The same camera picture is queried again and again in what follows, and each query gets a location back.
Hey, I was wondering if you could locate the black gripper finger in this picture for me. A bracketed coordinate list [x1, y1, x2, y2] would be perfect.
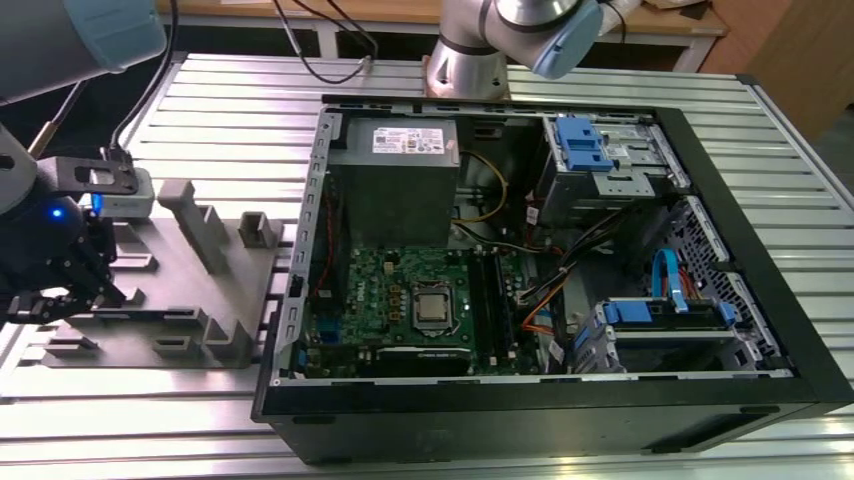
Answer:
[6, 287, 103, 326]
[48, 214, 130, 309]

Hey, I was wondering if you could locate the grey parts rack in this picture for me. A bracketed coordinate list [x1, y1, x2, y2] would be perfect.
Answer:
[43, 179, 299, 371]

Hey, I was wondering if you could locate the green motherboard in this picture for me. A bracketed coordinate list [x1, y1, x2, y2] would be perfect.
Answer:
[299, 244, 535, 377]

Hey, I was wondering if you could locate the grey power supply unit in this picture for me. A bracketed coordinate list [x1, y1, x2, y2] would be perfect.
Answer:
[331, 118, 463, 247]

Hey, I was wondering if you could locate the black CPU socket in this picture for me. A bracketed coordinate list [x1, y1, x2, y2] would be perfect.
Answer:
[406, 278, 463, 335]

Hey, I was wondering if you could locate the black graphics card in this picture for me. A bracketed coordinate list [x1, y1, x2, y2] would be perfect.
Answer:
[359, 344, 477, 377]

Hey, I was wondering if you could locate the silver CPU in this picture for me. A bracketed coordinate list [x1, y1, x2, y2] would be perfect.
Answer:
[411, 291, 455, 325]

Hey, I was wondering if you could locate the black PC case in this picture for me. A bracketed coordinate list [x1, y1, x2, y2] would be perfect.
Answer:
[250, 92, 854, 466]

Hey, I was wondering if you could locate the blue disk carrier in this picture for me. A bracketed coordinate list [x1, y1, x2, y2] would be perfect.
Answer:
[553, 115, 613, 172]
[602, 298, 741, 332]

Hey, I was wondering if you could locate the metal drive cage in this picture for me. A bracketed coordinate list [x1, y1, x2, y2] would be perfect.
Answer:
[571, 297, 783, 375]
[538, 114, 690, 227]

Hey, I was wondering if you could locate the brown wooden cabinet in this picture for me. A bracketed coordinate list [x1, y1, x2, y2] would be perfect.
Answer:
[699, 0, 854, 146]

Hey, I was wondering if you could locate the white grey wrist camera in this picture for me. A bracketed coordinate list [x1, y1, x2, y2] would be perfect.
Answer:
[92, 182, 156, 220]

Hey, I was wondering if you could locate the black camera cable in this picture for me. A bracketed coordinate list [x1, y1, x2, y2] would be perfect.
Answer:
[99, 0, 183, 166]

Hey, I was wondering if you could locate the cable with brass ferrule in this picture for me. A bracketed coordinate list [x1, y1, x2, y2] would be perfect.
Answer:
[27, 79, 90, 157]

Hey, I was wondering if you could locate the red wire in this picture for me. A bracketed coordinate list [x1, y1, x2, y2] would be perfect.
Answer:
[312, 192, 343, 297]

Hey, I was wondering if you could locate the black cable metal plug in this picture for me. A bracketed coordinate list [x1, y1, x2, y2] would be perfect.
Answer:
[271, 0, 376, 85]

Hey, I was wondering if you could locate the yellow wire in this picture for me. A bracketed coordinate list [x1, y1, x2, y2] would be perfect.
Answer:
[451, 151, 511, 224]

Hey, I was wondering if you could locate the orange wire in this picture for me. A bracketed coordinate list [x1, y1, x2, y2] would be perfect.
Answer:
[522, 293, 559, 336]

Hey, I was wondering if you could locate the black wire bundle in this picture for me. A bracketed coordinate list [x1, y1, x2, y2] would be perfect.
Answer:
[517, 207, 643, 306]

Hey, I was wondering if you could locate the blue flat data cable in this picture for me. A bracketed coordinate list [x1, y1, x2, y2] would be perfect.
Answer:
[650, 247, 694, 315]

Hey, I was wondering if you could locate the wooden desk white frame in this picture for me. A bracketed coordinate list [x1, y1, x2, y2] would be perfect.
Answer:
[156, 0, 730, 74]

